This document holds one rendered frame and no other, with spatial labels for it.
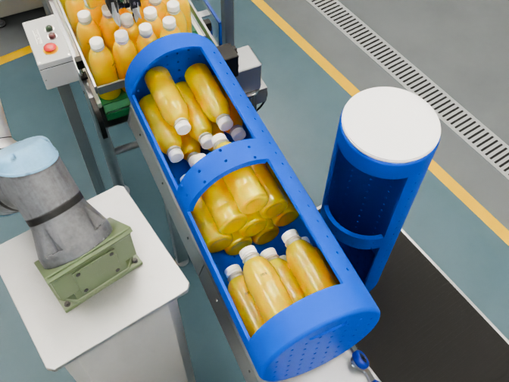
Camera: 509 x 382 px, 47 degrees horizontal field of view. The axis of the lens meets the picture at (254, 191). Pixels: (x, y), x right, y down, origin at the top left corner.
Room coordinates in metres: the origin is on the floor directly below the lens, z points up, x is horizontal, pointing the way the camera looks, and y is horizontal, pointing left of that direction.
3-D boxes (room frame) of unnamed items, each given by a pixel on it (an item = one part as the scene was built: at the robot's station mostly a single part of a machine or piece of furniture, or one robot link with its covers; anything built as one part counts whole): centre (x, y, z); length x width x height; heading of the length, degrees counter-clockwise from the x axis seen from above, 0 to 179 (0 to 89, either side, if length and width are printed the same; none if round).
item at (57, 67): (1.32, 0.62, 1.05); 0.20 x 0.10 x 0.10; 27
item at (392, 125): (1.09, -0.38, 1.03); 0.28 x 0.28 x 0.01
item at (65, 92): (1.32, 0.62, 0.50); 0.04 x 0.04 x 1.00; 27
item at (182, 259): (1.17, 0.30, 0.31); 0.06 x 0.06 x 0.63; 27
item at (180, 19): (1.47, 0.27, 1.00); 0.07 x 0.07 x 0.20
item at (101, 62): (1.30, 0.47, 1.00); 0.07 x 0.07 x 0.20
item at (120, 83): (1.33, 0.31, 0.96); 0.40 x 0.01 x 0.03; 117
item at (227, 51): (1.39, 0.11, 0.95); 0.10 x 0.07 x 0.10; 117
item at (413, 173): (1.09, -0.38, 0.59); 0.28 x 0.28 x 0.88
